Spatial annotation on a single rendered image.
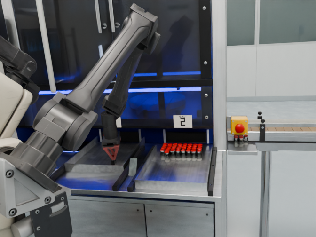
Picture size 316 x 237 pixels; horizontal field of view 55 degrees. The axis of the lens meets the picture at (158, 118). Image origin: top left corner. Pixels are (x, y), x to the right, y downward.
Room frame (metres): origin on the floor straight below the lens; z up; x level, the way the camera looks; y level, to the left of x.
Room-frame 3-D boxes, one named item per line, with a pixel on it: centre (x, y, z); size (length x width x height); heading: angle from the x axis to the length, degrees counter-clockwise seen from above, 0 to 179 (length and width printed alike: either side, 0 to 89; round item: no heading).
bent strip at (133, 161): (1.07, 0.12, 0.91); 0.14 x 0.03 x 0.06; 167
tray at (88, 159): (1.32, 0.24, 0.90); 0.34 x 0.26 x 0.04; 167
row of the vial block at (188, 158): (1.22, -0.09, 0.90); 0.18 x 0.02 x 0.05; 77
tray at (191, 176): (1.13, -0.07, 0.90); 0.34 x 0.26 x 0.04; 166
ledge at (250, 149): (1.34, -0.39, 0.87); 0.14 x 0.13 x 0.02; 167
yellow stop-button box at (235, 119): (1.30, -0.36, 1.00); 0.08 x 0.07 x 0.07; 167
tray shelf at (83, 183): (1.21, 0.09, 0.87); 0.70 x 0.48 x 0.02; 77
